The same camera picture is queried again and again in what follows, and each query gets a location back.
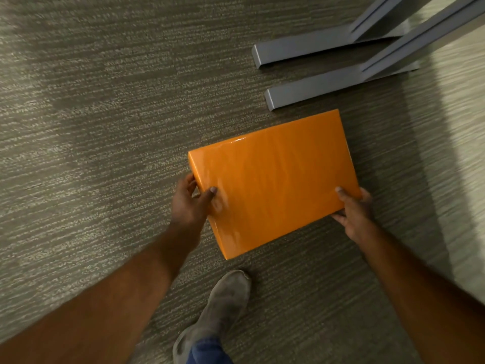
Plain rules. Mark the person's left hand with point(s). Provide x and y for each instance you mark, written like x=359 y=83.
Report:
x=186 y=216

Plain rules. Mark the grey metal table leg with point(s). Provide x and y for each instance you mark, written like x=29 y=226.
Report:
x=363 y=77
x=322 y=43

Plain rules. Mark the grey shoe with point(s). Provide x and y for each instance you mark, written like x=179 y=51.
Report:
x=219 y=310

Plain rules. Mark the orange box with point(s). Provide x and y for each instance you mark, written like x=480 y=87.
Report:
x=272 y=178

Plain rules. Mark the blue jeans leg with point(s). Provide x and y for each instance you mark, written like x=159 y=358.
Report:
x=207 y=352

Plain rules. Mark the person's left thumb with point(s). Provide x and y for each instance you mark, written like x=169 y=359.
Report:
x=206 y=199

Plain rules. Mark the person's right thumb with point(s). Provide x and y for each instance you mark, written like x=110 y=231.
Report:
x=344 y=197

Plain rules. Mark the person's left forearm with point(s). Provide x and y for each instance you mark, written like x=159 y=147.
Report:
x=91 y=299

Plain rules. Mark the person's right forearm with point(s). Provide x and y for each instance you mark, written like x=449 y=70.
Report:
x=420 y=295

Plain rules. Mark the person's right hand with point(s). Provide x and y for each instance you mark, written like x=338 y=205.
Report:
x=356 y=219

